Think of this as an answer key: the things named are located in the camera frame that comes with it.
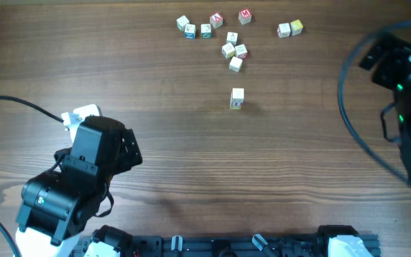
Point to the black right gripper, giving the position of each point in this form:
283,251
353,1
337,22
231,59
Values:
393,51

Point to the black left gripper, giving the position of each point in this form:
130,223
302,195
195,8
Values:
124,163

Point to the red I wooden block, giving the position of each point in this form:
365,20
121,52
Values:
235,105

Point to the cat picture wooden block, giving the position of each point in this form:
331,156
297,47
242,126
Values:
237,95

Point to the white maroon wooden block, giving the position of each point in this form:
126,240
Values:
241,52

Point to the green edged animal wooden block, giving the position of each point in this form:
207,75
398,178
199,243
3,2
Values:
235,64

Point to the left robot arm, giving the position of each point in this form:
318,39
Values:
57,204

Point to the yellow top wooden block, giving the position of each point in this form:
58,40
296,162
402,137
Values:
296,27

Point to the red Y wooden block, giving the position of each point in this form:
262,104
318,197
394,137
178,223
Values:
284,30

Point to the blue letter wooden block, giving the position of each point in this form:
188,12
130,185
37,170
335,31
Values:
190,31

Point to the green letter wooden block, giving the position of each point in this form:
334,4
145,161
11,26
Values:
182,22

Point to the red M wooden block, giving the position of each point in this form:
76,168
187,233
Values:
244,16

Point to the green N wooden block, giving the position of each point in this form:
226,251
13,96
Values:
206,32

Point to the red edged wooden block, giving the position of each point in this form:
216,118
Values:
232,38

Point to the red A wooden block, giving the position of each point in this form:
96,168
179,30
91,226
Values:
216,20

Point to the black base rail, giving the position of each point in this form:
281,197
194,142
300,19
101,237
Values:
306,245

